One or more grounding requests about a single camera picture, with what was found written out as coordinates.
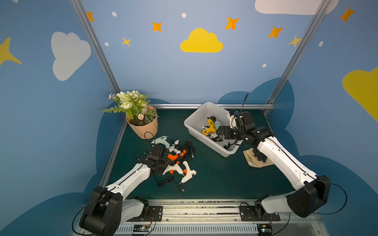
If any yellow glue gun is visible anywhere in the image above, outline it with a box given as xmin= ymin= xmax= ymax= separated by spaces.
xmin=202 ymin=116 xmax=217 ymax=136

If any large mint glue gun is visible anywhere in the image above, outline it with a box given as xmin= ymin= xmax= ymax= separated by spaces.
xmin=214 ymin=120 xmax=222 ymax=129

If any small white orange glue gun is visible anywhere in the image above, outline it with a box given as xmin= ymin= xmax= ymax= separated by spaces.
xmin=179 ymin=161 xmax=197 ymax=184

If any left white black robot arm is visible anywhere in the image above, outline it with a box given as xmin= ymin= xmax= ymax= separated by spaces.
xmin=79 ymin=145 xmax=170 ymax=236

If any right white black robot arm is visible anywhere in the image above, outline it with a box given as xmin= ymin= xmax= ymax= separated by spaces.
xmin=217 ymin=111 xmax=331 ymax=220

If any orange glue gun in pile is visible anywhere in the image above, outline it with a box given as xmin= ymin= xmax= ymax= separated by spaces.
xmin=167 ymin=150 xmax=188 ymax=166

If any white orange glue gun lower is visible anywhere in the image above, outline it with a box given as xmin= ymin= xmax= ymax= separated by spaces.
xmin=162 ymin=164 xmax=184 ymax=175

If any white plastic storage box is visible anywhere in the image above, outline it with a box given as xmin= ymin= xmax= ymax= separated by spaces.
xmin=184 ymin=102 xmax=243 ymax=157

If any beige work glove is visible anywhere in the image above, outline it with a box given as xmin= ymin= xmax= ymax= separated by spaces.
xmin=243 ymin=148 xmax=274 ymax=168

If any artificial flower plant in pot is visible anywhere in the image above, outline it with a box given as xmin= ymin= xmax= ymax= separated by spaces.
xmin=103 ymin=90 xmax=158 ymax=140

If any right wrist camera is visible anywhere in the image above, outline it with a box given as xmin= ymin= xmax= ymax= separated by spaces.
xmin=227 ymin=110 xmax=238 ymax=128

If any black cord with plug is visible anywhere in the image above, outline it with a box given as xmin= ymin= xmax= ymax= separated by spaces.
xmin=157 ymin=175 xmax=186 ymax=193

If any black power cord coil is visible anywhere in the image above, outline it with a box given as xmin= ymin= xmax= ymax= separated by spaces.
xmin=222 ymin=140 xmax=239 ymax=151

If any tangled black cords pile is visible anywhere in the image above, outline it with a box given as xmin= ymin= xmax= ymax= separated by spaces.
xmin=169 ymin=140 xmax=196 ymax=161

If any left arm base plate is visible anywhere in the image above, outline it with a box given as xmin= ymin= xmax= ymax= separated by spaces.
xmin=128 ymin=206 xmax=163 ymax=222

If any aluminium front rail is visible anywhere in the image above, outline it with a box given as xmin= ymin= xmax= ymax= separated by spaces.
xmin=113 ymin=199 xmax=328 ymax=236

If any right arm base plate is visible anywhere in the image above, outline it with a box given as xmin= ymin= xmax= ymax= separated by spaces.
xmin=239 ymin=205 xmax=281 ymax=222

